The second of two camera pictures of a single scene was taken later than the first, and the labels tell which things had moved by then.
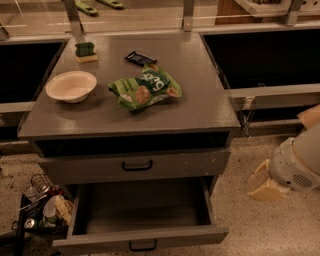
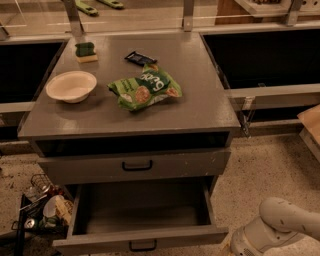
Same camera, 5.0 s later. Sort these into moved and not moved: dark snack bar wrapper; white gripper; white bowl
Moved: white gripper
Not moved: white bowl; dark snack bar wrapper
